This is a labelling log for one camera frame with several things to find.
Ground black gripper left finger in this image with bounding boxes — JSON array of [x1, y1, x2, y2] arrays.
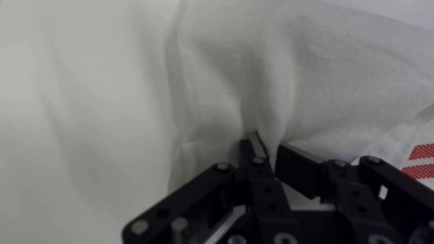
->
[[121, 130, 293, 244]]

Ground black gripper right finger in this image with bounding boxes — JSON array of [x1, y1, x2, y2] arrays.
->
[[274, 141, 434, 244]]

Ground white towel with red stripes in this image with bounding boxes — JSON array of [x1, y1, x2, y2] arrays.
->
[[0, 0, 434, 244]]

